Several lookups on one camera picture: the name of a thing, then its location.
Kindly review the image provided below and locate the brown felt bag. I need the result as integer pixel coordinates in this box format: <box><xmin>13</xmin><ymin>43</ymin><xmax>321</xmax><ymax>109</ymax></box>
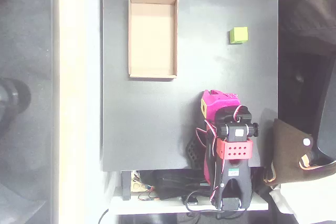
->
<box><xmin>262</xmin><ymin>118</ymin><xmax>336</xmax><ymax>189</ymax></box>

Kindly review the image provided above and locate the black perforated arm base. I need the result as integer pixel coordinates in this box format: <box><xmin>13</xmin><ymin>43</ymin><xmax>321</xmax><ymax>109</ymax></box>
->
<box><xmin>185</xmin><ymin>133</ymin><xmax>208</xmax><ymax>169</ymax></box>

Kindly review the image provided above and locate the small circuit board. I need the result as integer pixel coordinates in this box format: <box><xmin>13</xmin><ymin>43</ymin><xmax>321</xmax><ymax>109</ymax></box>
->
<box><xmin>138</xmin><ymin>191</ymin><xmax>160</xmax><ymax>202</ymax></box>

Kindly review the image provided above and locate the green cube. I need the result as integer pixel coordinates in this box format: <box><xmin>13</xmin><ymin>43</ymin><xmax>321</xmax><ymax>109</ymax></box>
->
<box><xmin>229</xmin><ymin>26</ymin><xmax>249</xmax><ymax>44</ymax></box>

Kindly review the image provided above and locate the black looped cable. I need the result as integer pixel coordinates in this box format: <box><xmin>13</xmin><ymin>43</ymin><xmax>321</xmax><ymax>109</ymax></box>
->
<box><xmin>185</xmin><ymin>191</ymin><xmax>254</xmax><ymax>220</ymax></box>

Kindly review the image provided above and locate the black plug connector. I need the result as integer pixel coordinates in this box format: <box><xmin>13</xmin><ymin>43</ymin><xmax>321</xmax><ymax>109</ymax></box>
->
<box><xmin>182</xmin><ymin>195</ymin><xmax>199</xmax><ymax>206</ymax></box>

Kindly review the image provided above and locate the black hanging cable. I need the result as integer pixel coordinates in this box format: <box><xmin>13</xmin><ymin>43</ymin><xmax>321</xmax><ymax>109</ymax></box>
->
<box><xmin>98</xmin><ymin>208</ymin><xmax>110</xmax><ymax>224</ymax></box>

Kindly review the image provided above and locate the grey-brown cloth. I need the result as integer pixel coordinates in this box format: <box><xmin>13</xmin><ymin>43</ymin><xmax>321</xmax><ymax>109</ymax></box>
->
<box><xmin>279</xmin><ymin>0</ymin><xmax>336</xmax><ymax>49</ymax></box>

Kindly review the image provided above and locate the black table clamp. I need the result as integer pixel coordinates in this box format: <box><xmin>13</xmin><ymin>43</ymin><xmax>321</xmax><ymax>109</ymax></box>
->
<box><xmin>121</xmin><ymin>170</ymin><xmax>131</xmax><ymax>201</ymax></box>

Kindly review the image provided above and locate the black cable bundle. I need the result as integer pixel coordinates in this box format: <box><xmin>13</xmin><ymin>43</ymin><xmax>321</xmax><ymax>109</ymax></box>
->
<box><xmin>139</xmin><ymin>169</ymin><xmax>211</xmax><ymax>200</ymax></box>

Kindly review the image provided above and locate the white shelf board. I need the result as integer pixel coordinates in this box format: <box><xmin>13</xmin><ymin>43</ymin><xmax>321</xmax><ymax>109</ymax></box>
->
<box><xmin>109</xmin><ymin>186</ymin><xmax>269</xmax><ymax>216</ymax></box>

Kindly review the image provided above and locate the light wooden tag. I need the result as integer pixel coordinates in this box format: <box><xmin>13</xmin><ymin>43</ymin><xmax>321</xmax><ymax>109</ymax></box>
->
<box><xmin>131</xmin><ymin>178</ymin><xmax>146</xmax><ymax>193</ymax></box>

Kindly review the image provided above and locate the cardboard box tray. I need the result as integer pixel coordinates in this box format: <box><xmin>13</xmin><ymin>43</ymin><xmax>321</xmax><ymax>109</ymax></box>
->
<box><xmin>128</xmin><ymin>0</ymin><xmax>179</xmax><ymax>80</ymax></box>

